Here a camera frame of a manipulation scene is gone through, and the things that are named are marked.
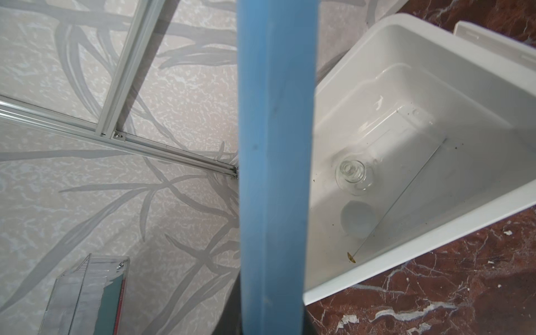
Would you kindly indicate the white plastic storage bin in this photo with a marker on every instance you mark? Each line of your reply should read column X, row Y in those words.
column 391, row 100

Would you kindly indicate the glass stirring rod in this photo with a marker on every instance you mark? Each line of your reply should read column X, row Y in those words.
column 407, row 187

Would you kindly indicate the clear acrylic wall shelf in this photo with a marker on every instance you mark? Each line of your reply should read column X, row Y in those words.
column 88, row 298

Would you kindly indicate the blue plastic bin lid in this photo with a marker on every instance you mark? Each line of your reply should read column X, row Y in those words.
column 277, row 50

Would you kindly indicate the aluminium frame rail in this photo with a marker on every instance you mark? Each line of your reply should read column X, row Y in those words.
column 39, row 117

